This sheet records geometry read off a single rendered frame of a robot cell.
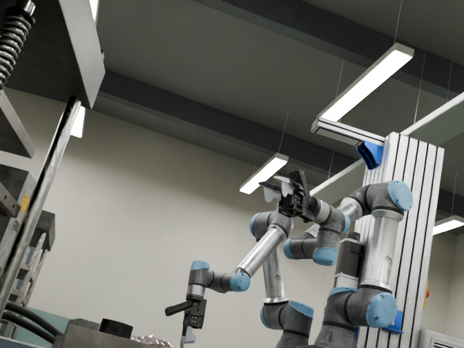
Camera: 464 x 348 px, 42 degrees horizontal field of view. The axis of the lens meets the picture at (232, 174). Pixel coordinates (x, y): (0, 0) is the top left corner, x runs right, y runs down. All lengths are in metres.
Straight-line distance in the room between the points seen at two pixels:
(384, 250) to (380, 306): 0.20
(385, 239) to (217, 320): 6.89
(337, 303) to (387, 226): 0.33
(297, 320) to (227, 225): 6.57
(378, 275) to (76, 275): 6.89
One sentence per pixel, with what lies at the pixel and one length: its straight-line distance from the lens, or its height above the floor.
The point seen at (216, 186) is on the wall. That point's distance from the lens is 9.29.
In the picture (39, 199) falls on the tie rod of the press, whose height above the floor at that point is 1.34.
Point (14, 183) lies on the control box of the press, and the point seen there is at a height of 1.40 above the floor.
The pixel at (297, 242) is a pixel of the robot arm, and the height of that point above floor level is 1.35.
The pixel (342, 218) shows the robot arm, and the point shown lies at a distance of 2.04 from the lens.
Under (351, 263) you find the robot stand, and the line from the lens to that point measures 2.54.
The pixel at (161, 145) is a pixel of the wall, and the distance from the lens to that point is 9.30.
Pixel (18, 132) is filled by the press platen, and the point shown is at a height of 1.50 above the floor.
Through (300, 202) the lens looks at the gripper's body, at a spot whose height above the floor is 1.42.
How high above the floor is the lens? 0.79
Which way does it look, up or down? 20 degrees up
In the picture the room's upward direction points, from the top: 15 degrees clockwise
